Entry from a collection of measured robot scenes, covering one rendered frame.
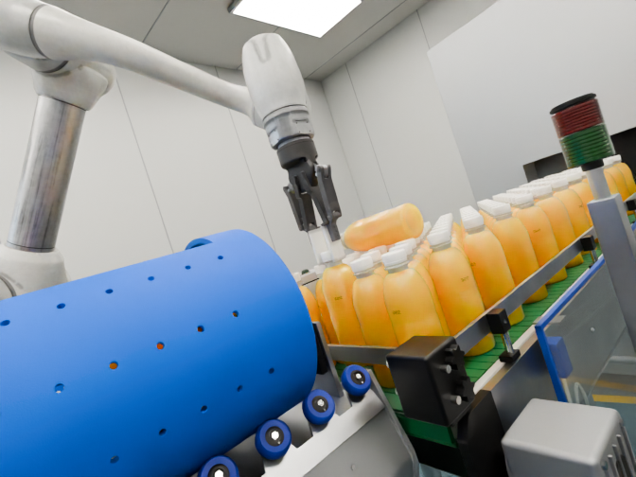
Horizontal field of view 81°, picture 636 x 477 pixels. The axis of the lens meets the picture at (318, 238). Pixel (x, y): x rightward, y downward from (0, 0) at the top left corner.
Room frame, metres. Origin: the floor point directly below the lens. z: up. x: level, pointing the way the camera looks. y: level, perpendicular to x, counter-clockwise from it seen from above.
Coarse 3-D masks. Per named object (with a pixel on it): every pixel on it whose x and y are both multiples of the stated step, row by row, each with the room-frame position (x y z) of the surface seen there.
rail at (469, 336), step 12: (624, 204) 1.21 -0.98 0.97; (576, 240) 0.90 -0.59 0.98; (564, 252) 0.84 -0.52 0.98; (576, 252) 0.88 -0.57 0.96; (552, 264) 0.79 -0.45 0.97; (564, 264) 0.83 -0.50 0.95; (528, 276) 0.73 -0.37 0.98; (540, 276) 0.74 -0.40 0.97; (552, 276) 0.78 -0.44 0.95; (516, 288) 0.68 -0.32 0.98; (528, 288) 0.70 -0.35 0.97; (504, 300) 0.64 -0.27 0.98; (516, 300) 0.67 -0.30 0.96; (468, 324) 0.58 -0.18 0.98; (480, 324) 0.58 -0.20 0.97; (456, 336) 0.54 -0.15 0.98; (468, 336) 0.56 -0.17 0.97; (480, 336) 0.58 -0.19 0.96; (468, 348) 0.55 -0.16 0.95
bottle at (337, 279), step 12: (324, 264) 0.71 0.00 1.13; (336, 264) 0.70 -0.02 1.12; (324, 276) 0.70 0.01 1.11; (336, 276) 0.68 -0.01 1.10; (348, 276) 0.69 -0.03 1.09; (324, 288) 0.70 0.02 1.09; (336, 288) 0.68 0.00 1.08; (348, 288) 0.68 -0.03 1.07; (336, 300) 0.68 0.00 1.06; (348, 300) 0.68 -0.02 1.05; (336, 312) 0.69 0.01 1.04; (348, 312) 0.68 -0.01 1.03; (336, 324) 0.69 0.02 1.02; (348, 324) 0.68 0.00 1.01; (336, 336) 0.71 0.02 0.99; (348, 336) 0.68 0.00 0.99; (360, 336) 0.68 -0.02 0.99
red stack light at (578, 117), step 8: (576, 104) 0.56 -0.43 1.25; (584, 104) 0.56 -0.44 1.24; (592, 104) 0.56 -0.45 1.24; (560, 112) 0.58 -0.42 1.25; (568, 112) 0.57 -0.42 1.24; (576, 112) 0.56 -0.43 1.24; (584, 112) 0.56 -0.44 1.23; (592, 112) 0.56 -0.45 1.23; (600, 112) 0.56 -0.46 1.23; (552, 120) 0.60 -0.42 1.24; (560, 120) 0.58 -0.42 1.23; (568, 120) 0.57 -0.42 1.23; (576, 120) 0.56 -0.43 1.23; (584, 120) 0.56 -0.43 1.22; (592, 120) 0.56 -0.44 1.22; (600, 120) 0.56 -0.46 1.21; (560, 128) 0.58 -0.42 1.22; (568, 128) 0.57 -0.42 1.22; (576, 128) 0.56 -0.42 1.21; (584, 128) 0.56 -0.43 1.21; (560, 136) 0.59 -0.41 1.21
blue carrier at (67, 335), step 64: (192, 256) 0.46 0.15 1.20; (256, 256) 0.48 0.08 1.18; (0, 320) 0.33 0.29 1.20; (64, 320) 0.35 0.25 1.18; (128, 320) 0.37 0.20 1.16; (192, 320) 0.40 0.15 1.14; (256, 320) 0.43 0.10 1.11; (0, 384) 0.30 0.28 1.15; (64, 384) 0.32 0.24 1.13; (128, 384) 0.34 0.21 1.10; (192, 384) 0.38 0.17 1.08; (256, 384) 0.43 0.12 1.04; (0, 448) 0.28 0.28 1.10; (64, 448) 0.31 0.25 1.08; (128, 448) 0.34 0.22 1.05; (192, 448) 0.39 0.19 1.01
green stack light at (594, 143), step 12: (576, 132) 0.57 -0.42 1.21; (588, 132) 0.56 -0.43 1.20; (600, 132) 0.56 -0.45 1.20; (564, 144) 0.59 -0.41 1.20; (576, 144) 0.57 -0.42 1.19; (588, 144) 0.56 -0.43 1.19; (600, 144) 0.56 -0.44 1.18; (612, 144) 0.56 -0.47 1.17; (564, 156) 0.60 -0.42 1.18; (576, 156) 0.57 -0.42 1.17; (588, 156) 0.56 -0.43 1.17; (600, 156) 0.56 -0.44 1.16
